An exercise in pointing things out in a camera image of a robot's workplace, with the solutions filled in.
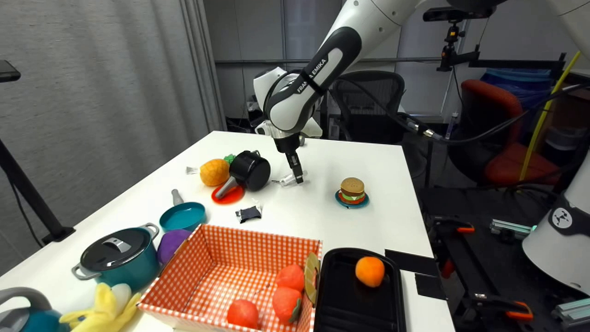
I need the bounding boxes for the teal toy kettle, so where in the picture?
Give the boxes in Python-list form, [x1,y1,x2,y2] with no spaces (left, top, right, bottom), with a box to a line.
[0,286,67,332]

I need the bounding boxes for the small black packet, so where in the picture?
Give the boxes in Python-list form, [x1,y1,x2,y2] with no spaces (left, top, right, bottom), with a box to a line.
[234,205,264,223]

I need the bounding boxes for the black mesh office chair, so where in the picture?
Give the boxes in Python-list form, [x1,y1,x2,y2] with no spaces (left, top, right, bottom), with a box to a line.
[321,69,411,144]

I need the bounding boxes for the clear plastic toy object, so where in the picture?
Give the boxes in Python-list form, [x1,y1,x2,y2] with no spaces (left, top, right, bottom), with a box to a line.
[269,164,297,188]

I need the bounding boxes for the black plastic tray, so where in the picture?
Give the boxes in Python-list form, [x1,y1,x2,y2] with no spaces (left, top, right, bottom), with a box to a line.
[312,246,408,332]

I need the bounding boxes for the red toy plate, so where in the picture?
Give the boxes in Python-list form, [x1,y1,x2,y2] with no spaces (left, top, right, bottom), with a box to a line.
[210,183,247,207]

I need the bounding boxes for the yellow banana toy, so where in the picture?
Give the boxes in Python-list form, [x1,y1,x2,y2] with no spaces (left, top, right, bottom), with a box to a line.
[59,282,144,332]

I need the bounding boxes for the red office chair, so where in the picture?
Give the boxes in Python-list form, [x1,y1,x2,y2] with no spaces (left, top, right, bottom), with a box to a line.
[446,80,568,190]

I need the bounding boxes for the teal toy pan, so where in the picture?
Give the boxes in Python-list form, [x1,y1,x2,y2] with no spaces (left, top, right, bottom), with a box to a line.
[157,187,209,235]

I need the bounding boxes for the red toy food piece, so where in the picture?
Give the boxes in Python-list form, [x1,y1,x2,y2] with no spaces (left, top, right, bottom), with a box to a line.
[275,264,306,294]
[271,286,304,327]

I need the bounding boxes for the yellow cable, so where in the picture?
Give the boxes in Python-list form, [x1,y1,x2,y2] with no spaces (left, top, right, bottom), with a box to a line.
[518,48,585,187]

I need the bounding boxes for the white soft lump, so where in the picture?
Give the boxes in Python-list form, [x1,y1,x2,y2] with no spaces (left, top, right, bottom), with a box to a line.
[109,282,135,308]

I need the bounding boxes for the black stand platform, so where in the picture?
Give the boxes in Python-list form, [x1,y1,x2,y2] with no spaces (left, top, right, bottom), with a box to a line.
[0,59,22,83]

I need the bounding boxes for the black stereo camera bar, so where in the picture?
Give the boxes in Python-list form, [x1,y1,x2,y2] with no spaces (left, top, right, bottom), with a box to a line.
[421,0,504,24]

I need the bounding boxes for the teal pot with black lid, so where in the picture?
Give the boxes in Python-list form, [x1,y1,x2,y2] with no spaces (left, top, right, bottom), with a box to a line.
[70,222,162,292]

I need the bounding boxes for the round red toy tomato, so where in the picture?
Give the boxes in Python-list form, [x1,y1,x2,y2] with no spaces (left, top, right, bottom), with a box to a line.
[225,299,262,330]

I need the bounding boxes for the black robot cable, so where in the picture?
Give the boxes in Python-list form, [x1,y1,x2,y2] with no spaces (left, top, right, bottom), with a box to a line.
[330,80,590,150]

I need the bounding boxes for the small orange toy fruit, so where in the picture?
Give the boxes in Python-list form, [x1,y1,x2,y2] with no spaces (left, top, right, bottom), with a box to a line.
[354,255,387,290]

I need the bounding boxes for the red checkered carton box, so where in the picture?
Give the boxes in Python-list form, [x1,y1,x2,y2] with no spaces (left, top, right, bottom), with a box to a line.
[137,222,325,332]

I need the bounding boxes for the black tripod leg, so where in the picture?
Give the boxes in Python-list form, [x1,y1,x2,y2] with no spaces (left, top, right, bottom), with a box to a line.
[0,139,78,246]

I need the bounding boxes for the black toy pot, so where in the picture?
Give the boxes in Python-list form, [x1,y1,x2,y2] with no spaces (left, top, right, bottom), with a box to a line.
[218,148,273,199]

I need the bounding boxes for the blue fabric chair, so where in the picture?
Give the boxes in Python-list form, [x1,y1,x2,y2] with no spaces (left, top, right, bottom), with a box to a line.
[480,67,555,137]

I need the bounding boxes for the purple toy object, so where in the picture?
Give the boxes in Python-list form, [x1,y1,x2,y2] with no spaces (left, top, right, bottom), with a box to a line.
[157,227,192,266]

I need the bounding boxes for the large orange toy fruit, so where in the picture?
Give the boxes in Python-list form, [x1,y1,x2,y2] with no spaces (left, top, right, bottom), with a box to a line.
[199,157,232,188]

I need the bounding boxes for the toy hamburger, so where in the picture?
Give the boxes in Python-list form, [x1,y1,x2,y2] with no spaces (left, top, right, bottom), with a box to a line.
[339,175,369,205]

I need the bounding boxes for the small teal plate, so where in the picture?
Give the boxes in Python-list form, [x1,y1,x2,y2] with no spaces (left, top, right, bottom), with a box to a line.
[334,188,371,209]

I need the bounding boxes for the teal clamp bar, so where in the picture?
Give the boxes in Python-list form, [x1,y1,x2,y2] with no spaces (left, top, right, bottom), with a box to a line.
[489,218,537,240]
[550,297,590,323]

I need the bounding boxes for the brown toy bread slice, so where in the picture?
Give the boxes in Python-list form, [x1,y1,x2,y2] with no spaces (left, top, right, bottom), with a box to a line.
[304,251,323,306]

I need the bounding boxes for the black clamp orange handle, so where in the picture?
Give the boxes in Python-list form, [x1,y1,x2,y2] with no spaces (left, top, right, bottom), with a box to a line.
[468,292,537,325]
[432,216,478,279]

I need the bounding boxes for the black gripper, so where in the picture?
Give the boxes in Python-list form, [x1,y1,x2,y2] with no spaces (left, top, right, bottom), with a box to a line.
[273,133,306,185]

